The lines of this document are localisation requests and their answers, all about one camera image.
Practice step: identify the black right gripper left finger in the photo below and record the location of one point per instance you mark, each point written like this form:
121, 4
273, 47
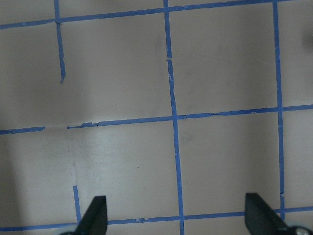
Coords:
95, 219

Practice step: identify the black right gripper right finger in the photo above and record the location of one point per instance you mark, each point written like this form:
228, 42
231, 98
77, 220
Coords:
261, 219

